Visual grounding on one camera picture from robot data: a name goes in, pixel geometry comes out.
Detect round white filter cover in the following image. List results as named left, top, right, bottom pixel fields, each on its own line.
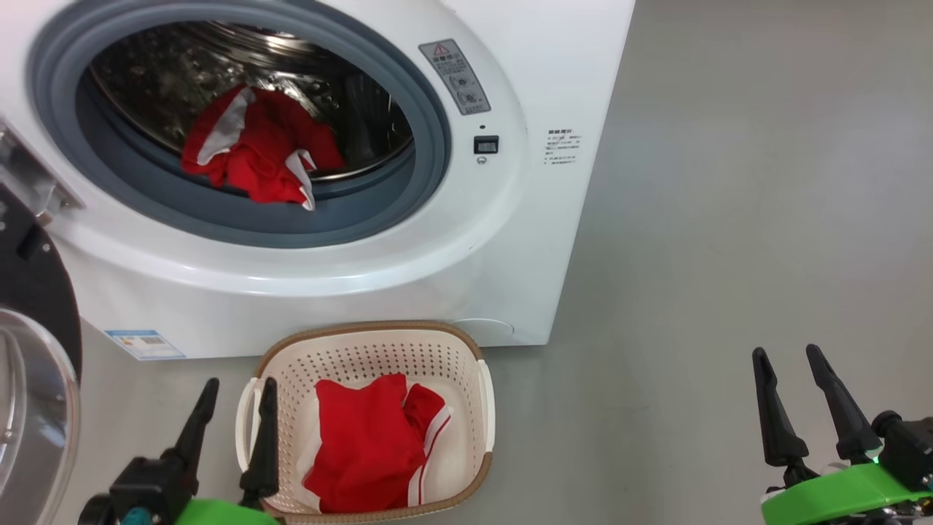
left=448, top=318, right=515, bottom=345

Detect grey warning sticker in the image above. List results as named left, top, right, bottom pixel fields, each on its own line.
left=418, top=39, right=491, bottom=116

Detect blue energy label sticker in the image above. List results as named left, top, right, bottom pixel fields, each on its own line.
left=104, top=330, right=187, bottom=361

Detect red shirt with white trim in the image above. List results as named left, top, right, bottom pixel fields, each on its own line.
left=181, top=86, right=345, bottom=211

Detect red shorts with white stripes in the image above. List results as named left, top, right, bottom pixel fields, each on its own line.
left=302, top=373, right=453, bottom=513

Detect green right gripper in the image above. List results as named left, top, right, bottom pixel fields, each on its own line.
left=752, top=344, right=933, bottom=525

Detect black round glass washer door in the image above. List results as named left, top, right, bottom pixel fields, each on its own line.
left=0, top=124, right=85, bottom=525

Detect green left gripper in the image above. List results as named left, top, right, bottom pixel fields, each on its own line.
left=162, top=377, right=284, bottom=525

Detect cream perforated basket brown rim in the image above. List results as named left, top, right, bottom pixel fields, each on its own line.
left=235, top=321, right=496, bottom=524

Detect white front-load washing machine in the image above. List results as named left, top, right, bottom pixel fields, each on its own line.
left=0, top=0, right=636, bottom=360

